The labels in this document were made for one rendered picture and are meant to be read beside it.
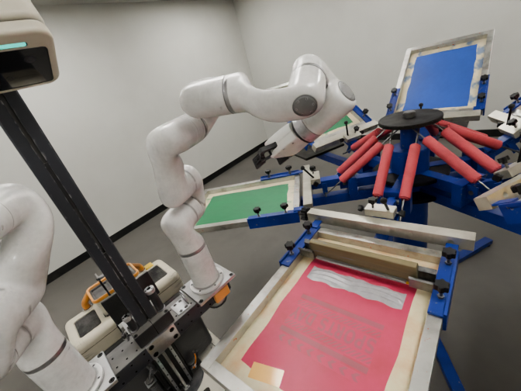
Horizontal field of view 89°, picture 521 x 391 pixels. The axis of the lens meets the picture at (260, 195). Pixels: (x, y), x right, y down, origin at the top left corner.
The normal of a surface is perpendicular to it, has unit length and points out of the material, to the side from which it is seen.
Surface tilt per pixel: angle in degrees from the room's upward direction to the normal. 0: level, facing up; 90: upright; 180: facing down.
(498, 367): 0
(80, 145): 90
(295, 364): 0
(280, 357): 0
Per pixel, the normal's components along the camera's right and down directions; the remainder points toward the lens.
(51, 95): 0.76, 0.10
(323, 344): -0.25, -0.87
